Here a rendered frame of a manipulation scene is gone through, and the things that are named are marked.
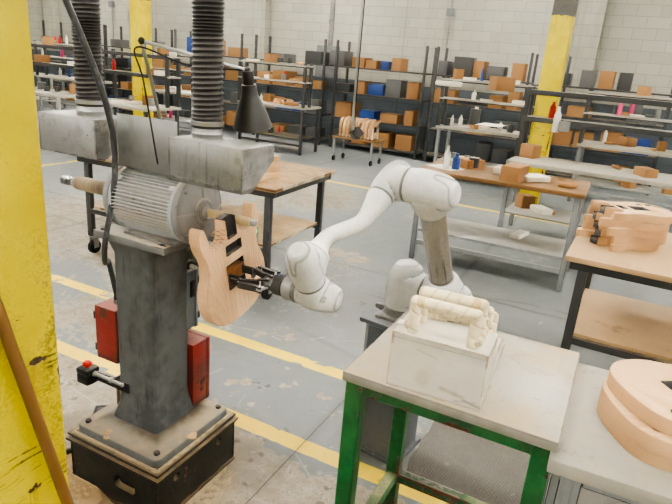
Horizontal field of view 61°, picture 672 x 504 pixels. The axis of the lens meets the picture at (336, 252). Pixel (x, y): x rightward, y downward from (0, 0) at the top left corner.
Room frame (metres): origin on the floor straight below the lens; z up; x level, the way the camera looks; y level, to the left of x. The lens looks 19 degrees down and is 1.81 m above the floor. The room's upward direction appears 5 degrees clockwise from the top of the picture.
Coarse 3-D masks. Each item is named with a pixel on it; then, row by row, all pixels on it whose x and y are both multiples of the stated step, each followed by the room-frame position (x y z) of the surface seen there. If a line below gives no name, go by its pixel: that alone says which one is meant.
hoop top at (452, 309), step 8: (416, 296) 1.46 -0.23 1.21; (416, 304) 1.45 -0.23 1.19; (424, 304) 1.44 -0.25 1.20; (432, 304) 1.43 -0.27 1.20; (440, 304) 1.42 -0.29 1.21; (448, 304) 1.42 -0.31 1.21; (456, 304) 1.42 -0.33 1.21; (440, 312) 1.42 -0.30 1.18; (448, 312) 1.41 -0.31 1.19; (456, 312) 1.40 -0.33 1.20; (464, 312) 1.39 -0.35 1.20; (472, 312) 1.39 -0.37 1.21; (480, 312) 1.39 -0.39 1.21
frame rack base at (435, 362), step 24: (408, 336) 1.44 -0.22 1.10; (432, 336) 1.44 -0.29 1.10; (456, 336) 1.45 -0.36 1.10; (408, 360) 1.43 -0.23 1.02; (432, 360) 1.41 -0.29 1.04; (456, 360) 1.38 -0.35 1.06; (480, 360) 1.36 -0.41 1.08; (408, 384) 1.43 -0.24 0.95; (432, 384) 1.40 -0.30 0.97; (456, 384) 1.38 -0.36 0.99; (480, 384) 1.35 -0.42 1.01
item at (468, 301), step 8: (424, 288) 1.53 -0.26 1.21; (432, 288) 1.53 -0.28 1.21; (432, 296) 1.51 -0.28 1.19; (440, 296) 1.50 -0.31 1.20; (448, 296) 1.50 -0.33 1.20; (456, 296) 1.49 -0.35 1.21; (464, 296) 1.49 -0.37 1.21; (464, 304) 1.48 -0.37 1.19; (472, 304) 1.47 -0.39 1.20; (480, 304) 1.46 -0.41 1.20; (488, 304) 1.46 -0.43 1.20
